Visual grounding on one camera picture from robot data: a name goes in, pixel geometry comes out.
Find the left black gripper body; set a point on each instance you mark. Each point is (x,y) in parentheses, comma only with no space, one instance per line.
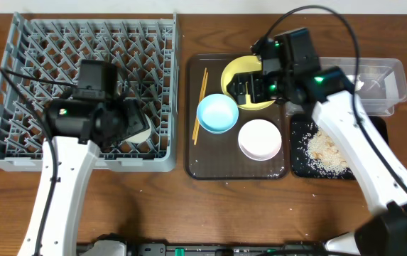
(132,119)

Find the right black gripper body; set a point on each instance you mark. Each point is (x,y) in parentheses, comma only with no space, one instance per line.
(263,89)

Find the black rail at table edge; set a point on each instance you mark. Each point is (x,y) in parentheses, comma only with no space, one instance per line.
(163,248)

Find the grey plastic dish rack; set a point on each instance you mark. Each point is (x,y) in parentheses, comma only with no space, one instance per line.
(45,54)

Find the spilled rice pile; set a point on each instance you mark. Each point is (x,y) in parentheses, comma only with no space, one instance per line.
(322,148)

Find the white bowl with rice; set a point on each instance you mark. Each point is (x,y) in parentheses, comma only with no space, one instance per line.
(259,140)

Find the white cup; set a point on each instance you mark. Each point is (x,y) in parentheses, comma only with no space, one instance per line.
(142,136)

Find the clear plastic waste bin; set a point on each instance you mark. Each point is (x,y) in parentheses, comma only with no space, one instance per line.
(384,80)

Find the light blue bowl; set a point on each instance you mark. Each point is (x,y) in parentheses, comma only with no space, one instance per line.
(217,113)

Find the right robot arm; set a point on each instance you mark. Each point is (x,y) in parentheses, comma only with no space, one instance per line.
(286,68)

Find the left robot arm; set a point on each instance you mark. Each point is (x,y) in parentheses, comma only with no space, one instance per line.
(76,128)

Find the yellow round plate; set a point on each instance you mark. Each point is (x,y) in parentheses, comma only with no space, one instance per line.
(244,64)

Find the white napkin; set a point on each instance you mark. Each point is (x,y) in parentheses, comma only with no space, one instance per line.
(358,84)

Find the black waste tray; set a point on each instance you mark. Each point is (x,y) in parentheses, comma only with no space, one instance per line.
(302,130)

